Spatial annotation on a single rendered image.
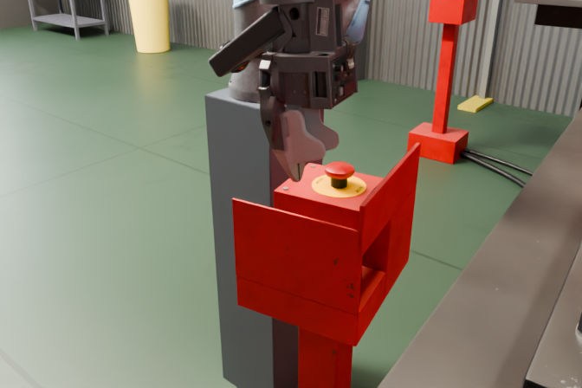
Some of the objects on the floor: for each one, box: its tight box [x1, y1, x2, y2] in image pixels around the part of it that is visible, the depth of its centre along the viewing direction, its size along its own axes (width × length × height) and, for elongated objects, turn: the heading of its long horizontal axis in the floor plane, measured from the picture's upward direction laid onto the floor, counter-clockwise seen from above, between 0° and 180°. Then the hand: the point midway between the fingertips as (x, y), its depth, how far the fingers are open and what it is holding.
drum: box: [126, 0, 171, 54], centre depth 515 cm, size 36×38×58 cm
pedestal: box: [407, 0, 479, 165], centre depth 272 cm, size 20×25×83 cm
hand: (291, 170), depth 63 cm, fingers closed
